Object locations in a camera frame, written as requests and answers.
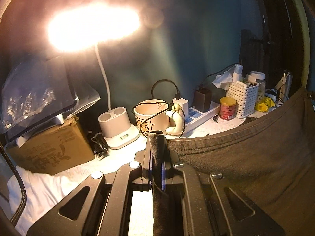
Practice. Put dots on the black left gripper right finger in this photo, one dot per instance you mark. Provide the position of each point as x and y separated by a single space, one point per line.
211 204

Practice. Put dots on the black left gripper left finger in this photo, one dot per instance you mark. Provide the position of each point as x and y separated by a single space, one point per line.
101 204

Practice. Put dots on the dark brown t-shirt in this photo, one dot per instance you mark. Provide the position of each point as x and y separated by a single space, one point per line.
270 159

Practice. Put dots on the white quilted table cloth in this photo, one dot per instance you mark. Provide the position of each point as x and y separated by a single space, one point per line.
44 191

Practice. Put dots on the brown cardboard box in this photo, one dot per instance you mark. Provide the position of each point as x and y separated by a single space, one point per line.
57 149

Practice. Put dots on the white power strip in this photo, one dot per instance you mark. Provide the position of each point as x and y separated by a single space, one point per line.
196 117

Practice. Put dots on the red yellow-lid can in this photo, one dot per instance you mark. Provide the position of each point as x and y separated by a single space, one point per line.
227 109

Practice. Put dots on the cream cartoon mug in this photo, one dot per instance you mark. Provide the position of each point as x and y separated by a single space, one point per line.
159 115

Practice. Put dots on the white usb charger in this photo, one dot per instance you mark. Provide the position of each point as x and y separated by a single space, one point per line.
184 105

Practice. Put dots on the black power adapter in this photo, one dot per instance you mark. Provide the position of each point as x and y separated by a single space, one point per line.
202 99

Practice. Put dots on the yellow snack bag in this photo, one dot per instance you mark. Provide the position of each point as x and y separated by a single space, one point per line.
264 105

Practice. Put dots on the white perforated plastic basket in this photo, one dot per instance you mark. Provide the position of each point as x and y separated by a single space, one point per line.
245 99

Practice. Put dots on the stainless steel tumbler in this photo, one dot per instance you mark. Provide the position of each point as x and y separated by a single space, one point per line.
288 84

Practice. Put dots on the clear jar white lid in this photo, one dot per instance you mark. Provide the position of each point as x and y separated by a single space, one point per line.
260 80

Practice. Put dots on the teal curtain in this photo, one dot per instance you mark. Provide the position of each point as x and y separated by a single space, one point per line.
180 44

